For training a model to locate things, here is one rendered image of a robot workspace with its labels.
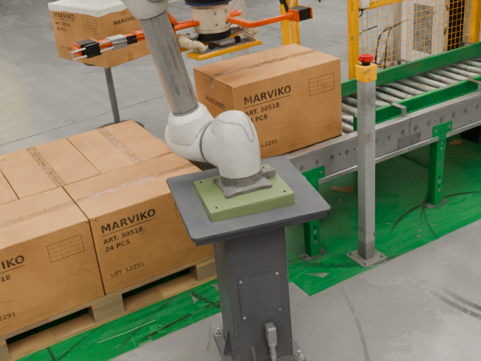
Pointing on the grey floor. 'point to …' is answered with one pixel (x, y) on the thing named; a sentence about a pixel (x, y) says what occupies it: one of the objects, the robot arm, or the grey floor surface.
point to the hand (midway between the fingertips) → (303, 3)
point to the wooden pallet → (107, 309)
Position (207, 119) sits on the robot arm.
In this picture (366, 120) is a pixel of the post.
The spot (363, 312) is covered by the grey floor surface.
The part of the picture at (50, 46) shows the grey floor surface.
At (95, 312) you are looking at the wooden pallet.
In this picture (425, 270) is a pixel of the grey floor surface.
